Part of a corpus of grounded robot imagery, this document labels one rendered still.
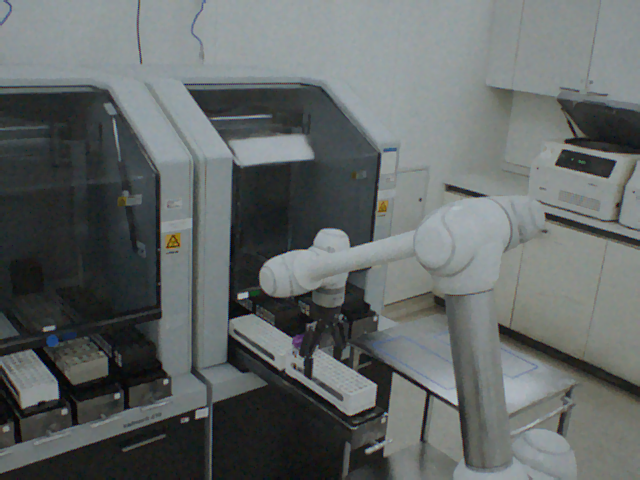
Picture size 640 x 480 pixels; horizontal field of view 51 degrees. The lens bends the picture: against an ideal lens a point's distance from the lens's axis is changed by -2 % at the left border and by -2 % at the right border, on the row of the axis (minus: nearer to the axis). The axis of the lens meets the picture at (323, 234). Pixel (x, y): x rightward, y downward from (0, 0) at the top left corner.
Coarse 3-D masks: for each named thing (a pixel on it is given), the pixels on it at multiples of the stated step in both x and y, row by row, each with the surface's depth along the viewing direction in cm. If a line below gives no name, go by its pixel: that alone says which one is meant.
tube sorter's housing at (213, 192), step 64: (128, 64) 273; (192, 64) 292; (192, 128) 206; (384, 128) 252; (192, 192) 205; (192, 256) 210; (192, 320) 217; (384, 320) 268; (256, 384) 225; (384, 384) 270; (256, 448) 233; (320, 448) 255
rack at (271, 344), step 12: (240, 324) 225; (252, 324) 226; (264, 324) 227; (240, 336) 228; (252, 336) 217; (264, 336) 218; (276, 336) 219; (288, 336) 219; (252, 348) 218; (264, 348) 213; (276, 348) 211; (288, 348) 211; (276, 360) 209
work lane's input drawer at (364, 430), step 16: (240, 352) 221; (256, 368) 215; (272, 368) 210; (272, 384) 209; (288, 384) 202; (304, 384) 203; (304, 400) 197; (320, 400) 193; (320, 416) 192; (336, 416) 187; (352, 416) 188; (368, 416) 186; (384, 416) 189; (336, 432) 188; (352, 432) 182; (368, 432) 186; (384, 432) 191; (352, 448) 184; (368, 448) 183
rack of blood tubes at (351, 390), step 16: (288, 352) 205; (320, 352) 207; (288, 368) 204; (320, 368) 198; (336, 368) 198; (320, 384) 199; (336, 384) 189; (352, 384) 189; (368, 384) 191; (336, 400) 188; (352, 400) 184; (368, 400) 188
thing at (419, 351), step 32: (416, 320) 249; (352, 352) 230; (384, 352) 223; (416, 352) 224; (448, 352) 226; (512, 352) 229; (416, 384) 207; (448, 384) 205; (512, 384) 208; (544, 384) 209; (576, 384) 212; (512, 416) 193; (544, 416) 198; (416, 448) 264
